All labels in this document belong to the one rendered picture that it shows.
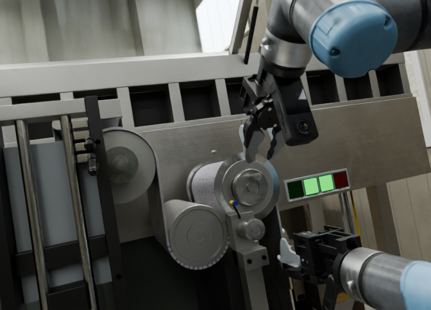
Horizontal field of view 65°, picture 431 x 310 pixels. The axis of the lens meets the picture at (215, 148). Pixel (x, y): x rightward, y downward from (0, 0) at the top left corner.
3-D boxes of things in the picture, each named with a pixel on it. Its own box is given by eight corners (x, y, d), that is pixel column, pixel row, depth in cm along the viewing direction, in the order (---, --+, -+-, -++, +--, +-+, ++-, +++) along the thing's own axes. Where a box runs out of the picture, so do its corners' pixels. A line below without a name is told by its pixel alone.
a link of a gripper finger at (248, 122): (258, 142, 62) (276, 103, 57) (261, 148, 61) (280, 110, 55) (235, 142, 60) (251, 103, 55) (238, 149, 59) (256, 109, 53)
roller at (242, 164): (228, 220, 68) (218, 163, 69) (195, 210, 93) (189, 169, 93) (278, 208, 72) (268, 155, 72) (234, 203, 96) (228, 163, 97)
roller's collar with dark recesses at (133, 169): (103, 186, 57) (97, 149, 58) (103, 186, 63) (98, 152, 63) (141, 180, 59) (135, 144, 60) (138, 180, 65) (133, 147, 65)
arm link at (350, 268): (406, 300, 47) (360, 317, 45) (381, 290, 51) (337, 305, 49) (396, 246, 48) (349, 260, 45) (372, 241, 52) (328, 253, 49)
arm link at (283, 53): (328, 42, 47) (276, 45, 45) (317, 70, 50) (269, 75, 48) (301, 18, 52) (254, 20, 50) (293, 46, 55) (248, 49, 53)
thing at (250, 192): (233, 204, 67) (236, 166, 68) (229, 203, 69) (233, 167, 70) (267, 206, 69) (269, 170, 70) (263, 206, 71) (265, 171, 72)
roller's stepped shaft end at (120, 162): (111, 174, 52) (108, 153, 53) (111, 175, 58) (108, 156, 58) (133, 171, 53) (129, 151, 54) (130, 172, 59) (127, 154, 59)
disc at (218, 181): (220, 230, 68) (208, 157, 69) (220, 230, 68) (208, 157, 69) (285, 214, 72) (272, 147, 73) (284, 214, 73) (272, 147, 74)
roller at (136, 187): (84, 210, 62) (74, 135, 63) (91, 203, 85) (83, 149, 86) (160, 196, 66) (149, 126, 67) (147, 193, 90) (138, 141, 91)
